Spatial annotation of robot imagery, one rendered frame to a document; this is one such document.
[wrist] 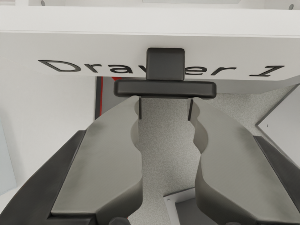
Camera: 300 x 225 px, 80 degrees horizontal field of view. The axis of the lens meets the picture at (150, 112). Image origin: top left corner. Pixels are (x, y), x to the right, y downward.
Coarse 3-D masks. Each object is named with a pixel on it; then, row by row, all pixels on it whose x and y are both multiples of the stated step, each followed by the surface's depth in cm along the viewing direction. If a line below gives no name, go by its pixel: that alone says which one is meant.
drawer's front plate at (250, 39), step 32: (0, 32) 11; (32, 32) 11; (64, 32) 11; (96, 32) 11; (128, 32) 11; (160, 32) 11; (192, 32) 11; (224, 32) 11; (256, 32) 11; (288, 32) 11; (32, 64) 18; (64, 64) 18; (128, 64) 17; (192, 64) 17; (224, 64) 16; (256, 64) 16; (288, 64) 16
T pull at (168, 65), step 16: (160, 48) 13; (176, 48) 13; (160, 64) 13; (176, 64) 13; (128, 80) 13; (144, 80) 13; (160, 80) 13; (176, 80) 13; (128, 96) 13; (144, 96) 13; (160, 96) 13; (176, 96) 13; (192, 96) 13; (208, 96) 13
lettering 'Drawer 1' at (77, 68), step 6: (42, 60) 17; (48, 60) 17; (48, 66) 18; (72, 66) 18; (90, 66) 18; (108, 66) 18; (114, 66) 18; (120, 66) 18; (126, 66) 18; (138, 66) 17; (270, 66) 16; (276, 66) 16; (282, 66) 16; (96, 72) 20; (114, 72) 20; (120, 72) 20; (126, 72) 20; (132, 72) 20; (216, 72) 19; (264, 72) 18
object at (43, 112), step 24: (0, 72) 29; (24, 72) 28; (0, 96) 28; (24, 96) 28; (48, 96) 28; (72, 96) 28; (96, 96) 29; (24, 120) 28; (48, 120) 28; (72, 120) 28; (24, 144) 28; (48, 144) 28; (24, 168) 28
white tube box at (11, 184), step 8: (0, 120) 28; (0, 128) 28; (0, 136) 27; (0, 144) 27; (0, 152) 26; (8, 152) 28; (0, 160) 26; (8, 160) 27; (0, 168) 26; (8, 168) 27; (0, 176) 25; (8, 176) 27; (0, 184) 25; (8, 184) 26; (16, 184) 27; (0, 192) 25
